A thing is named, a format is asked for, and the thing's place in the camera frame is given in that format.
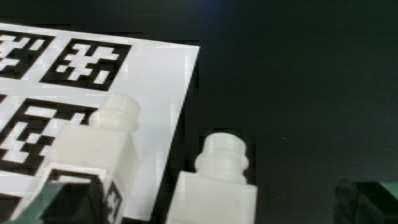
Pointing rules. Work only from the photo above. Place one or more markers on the white leg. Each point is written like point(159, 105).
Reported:
point(93, 156)
point(214, 198)

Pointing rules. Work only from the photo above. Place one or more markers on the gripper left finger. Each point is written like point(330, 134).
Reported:
point(68, 204)

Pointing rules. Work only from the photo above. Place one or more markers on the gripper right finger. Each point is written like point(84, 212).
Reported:
point(367, 203)

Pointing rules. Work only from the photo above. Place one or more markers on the white marker sheet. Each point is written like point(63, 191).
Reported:
point(65, 69)

